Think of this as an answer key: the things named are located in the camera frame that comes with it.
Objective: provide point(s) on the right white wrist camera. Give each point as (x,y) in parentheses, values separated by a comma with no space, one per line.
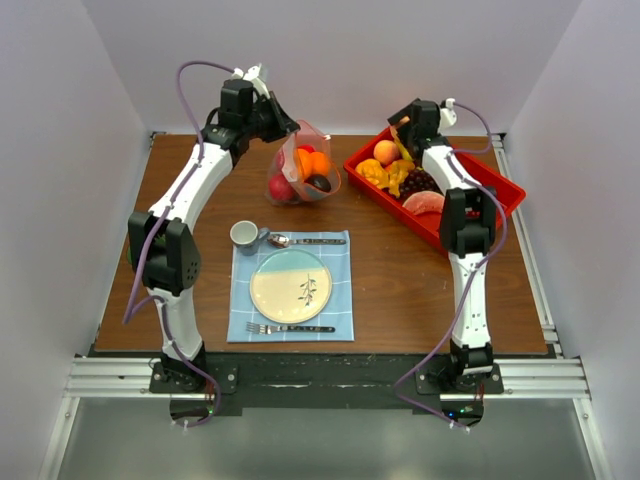
(448,115)

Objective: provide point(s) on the small grey cup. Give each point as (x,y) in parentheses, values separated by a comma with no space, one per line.
(247,237)

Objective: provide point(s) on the red apple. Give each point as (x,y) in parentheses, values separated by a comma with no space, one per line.
(307,148)
(280,189)

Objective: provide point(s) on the metal fork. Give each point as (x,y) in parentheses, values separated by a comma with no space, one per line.
(265,329)

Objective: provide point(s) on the yellow bell pepper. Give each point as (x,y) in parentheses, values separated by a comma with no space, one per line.
(405,155)

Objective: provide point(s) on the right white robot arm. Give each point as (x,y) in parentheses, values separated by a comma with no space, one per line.
(467,230)

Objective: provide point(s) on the red plastic fruit tray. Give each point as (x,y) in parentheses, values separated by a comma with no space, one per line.
(426,226)

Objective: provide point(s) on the metal spoon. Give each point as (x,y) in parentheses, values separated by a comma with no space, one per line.
(282,241)

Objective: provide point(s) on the cream and teal plate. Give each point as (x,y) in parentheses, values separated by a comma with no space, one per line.
(290,286)

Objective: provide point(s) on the upper purple grape bunch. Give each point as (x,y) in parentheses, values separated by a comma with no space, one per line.
(417,181)

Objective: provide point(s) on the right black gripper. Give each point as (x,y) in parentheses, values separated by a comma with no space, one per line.
(401,130)

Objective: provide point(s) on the aluminium frame rail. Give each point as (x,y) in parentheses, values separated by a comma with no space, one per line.
(541,427)

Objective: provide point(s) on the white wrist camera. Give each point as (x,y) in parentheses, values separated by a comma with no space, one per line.
(256,76)
(448,115)

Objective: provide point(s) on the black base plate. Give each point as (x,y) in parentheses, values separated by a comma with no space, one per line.
(320,381)

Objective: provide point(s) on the orange fruit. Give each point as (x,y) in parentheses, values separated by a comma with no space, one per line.
(305,164)
(319,163)

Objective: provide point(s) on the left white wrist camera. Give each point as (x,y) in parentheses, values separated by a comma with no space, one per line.
(256,76)

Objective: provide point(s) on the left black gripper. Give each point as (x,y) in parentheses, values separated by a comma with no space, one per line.
(283,124)

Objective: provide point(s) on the orange fruit back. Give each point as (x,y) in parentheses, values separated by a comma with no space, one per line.
(319,163)

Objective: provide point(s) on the watermelon slice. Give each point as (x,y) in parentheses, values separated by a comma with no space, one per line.
(424,202)

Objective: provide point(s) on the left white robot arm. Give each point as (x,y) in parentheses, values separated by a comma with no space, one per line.
(164,254)

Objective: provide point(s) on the clear zip top bag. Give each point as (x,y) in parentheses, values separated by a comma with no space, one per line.
(305,193)

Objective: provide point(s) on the blue checked placemat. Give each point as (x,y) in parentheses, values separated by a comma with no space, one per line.
(337,313)

